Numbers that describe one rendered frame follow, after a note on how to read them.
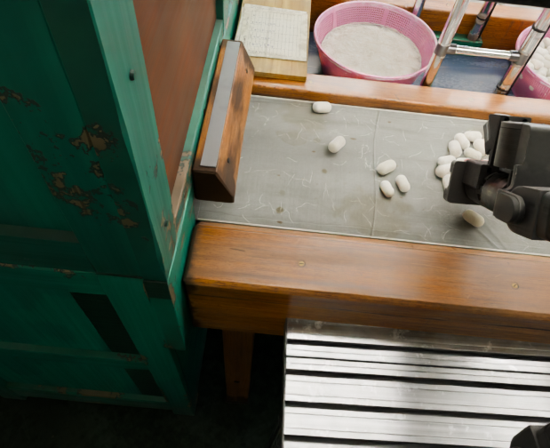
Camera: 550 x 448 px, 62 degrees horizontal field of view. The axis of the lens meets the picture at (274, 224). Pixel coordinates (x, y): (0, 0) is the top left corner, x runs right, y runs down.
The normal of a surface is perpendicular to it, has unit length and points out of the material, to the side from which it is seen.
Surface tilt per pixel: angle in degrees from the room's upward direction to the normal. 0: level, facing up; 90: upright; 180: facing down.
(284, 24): 0
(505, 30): 90
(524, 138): 90
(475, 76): 0
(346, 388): 0
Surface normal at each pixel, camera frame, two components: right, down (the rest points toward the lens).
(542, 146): 0.04, 0.29
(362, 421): 0.07, -0.54
